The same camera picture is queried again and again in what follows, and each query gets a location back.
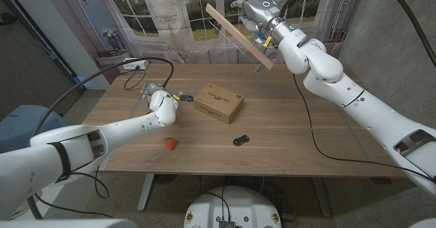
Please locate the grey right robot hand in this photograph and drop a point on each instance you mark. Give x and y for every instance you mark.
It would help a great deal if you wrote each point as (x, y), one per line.
(264, 12)

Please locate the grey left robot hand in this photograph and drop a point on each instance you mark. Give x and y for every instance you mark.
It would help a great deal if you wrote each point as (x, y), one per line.
(152, 86)

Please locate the wooden paper towel holder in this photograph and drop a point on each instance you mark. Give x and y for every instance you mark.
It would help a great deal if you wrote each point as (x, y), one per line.
(238, 34)

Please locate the cardboard packing box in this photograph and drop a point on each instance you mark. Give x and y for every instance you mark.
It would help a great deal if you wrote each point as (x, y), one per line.
(218, 102)

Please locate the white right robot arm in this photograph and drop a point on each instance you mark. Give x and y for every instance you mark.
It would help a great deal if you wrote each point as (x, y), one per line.
(368, 109)

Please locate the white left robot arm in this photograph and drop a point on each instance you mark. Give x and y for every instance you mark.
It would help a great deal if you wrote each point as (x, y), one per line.
(85, 146)

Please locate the white robot shoulder cover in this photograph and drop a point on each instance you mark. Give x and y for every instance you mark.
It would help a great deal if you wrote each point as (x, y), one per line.
(68, 224)

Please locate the white power strip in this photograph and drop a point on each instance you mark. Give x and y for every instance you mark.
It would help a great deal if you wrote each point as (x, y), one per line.
(135, 63)

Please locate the red strawberry toy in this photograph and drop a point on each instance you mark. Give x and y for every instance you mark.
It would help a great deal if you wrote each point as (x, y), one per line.
(170, 143)

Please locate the printed window backdrop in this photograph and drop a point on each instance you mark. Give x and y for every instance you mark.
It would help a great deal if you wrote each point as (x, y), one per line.
(170, 13)

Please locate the small black toy car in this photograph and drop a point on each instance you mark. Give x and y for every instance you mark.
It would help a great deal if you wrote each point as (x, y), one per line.
(240, 140)

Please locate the grey table leg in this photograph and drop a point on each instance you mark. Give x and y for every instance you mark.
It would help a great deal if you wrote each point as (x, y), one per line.
(322, 195)
(145, 190)

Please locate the blue padded chair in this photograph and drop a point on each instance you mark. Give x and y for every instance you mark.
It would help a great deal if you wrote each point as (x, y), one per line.
(20, 126)

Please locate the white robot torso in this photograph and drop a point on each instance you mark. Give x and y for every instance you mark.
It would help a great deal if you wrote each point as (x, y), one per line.
(235, 207)

